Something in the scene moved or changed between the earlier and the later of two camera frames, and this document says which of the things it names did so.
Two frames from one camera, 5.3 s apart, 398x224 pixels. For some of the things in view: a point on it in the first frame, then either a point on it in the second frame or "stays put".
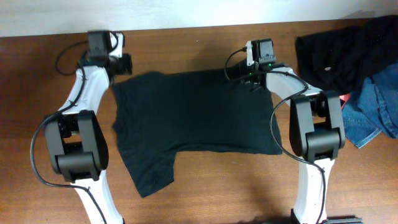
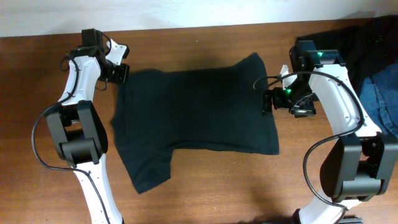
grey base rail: (345, 221) stays put
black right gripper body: (245, 70) -> (297, 99)
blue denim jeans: (373, 108) stays put
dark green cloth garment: (158, 114) stays put
